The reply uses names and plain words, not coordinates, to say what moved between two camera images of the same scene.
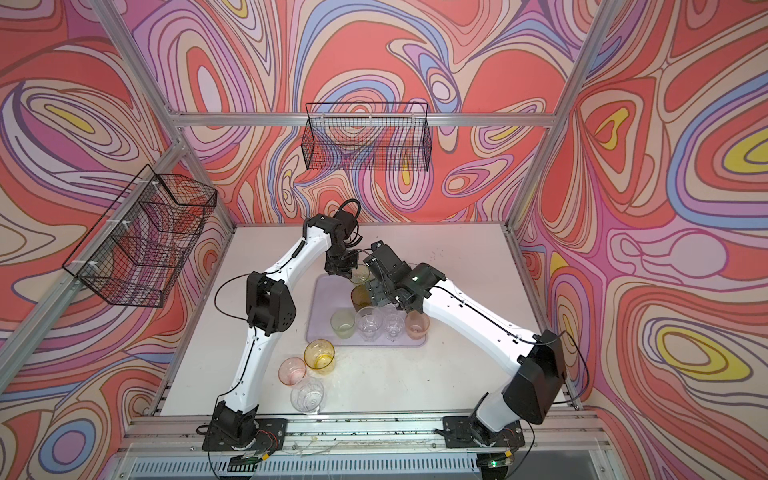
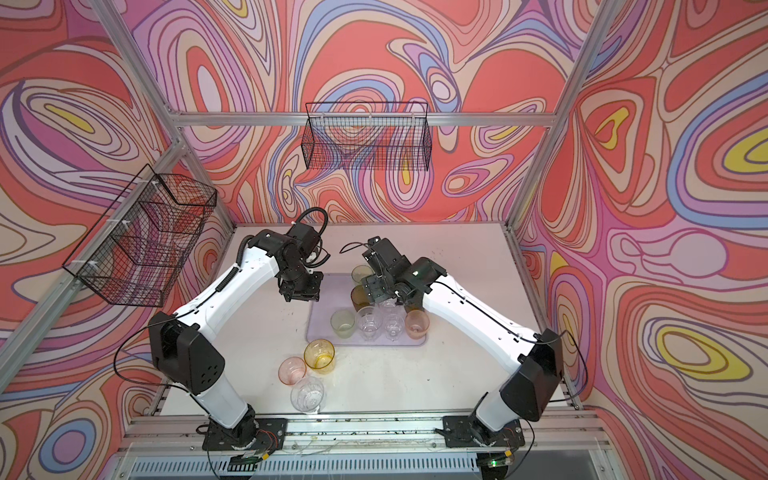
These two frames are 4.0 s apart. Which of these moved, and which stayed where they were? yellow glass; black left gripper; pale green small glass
Moved: black left gripper
Stayed: pale green small glass; yellow glass
